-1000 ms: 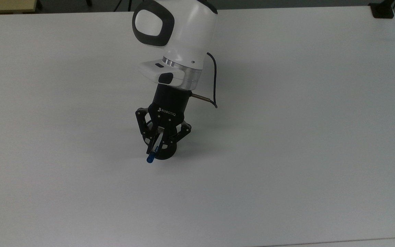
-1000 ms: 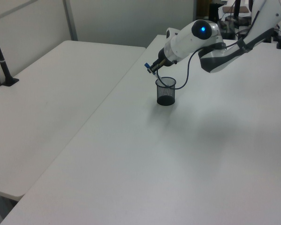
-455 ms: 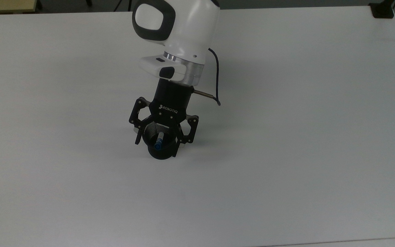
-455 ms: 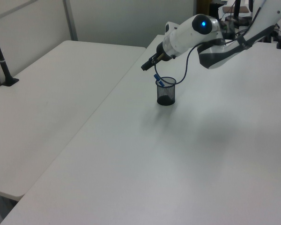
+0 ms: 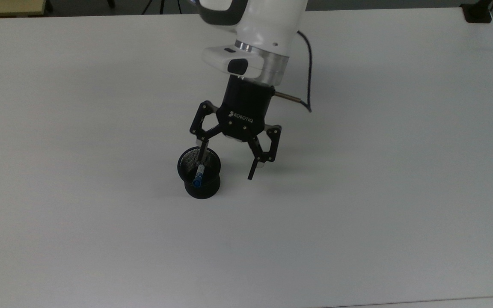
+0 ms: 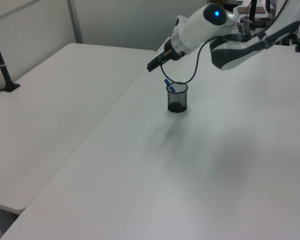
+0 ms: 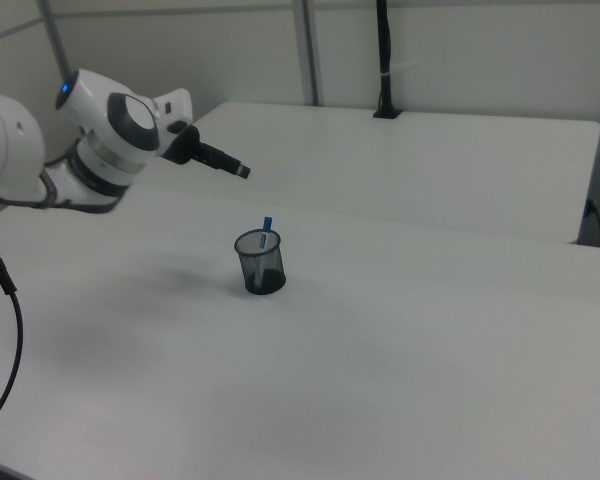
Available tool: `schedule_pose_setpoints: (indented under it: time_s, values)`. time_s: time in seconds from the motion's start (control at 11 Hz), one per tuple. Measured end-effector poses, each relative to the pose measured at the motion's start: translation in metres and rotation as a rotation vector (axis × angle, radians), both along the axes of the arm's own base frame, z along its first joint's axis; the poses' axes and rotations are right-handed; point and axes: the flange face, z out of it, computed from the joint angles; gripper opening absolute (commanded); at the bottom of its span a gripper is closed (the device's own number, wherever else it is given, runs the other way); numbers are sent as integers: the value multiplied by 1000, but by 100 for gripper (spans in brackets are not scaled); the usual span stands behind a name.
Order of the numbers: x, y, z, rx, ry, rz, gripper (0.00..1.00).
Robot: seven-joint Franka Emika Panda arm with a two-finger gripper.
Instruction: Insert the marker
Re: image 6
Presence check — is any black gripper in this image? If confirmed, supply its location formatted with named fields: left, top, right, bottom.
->
left=146, top=37, right=186, bottom=74

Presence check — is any blue and white marker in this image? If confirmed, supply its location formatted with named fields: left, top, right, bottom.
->
left=163, top=78, right=176, bottom=94

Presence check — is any black mesh pen cup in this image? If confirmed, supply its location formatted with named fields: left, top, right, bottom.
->
left=165, top=81, right=189, bottom=114

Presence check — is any brown board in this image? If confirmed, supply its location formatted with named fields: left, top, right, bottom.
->
left=237, top=6, right=266, bottom=14

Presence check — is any thin black pole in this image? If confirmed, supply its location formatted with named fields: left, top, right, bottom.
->
left=249, top=0, right=258, bottom=20

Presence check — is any blue gripper cable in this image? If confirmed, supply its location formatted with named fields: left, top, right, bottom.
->
left=159, top=36, right=219, bottom=85

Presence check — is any grey aluminium partition post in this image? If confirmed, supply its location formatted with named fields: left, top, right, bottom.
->
left=66, top=0, right=84, bottom=45

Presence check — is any black camera stand flat base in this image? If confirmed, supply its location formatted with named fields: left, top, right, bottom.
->
left=0, top=21, right=21, bottom=93

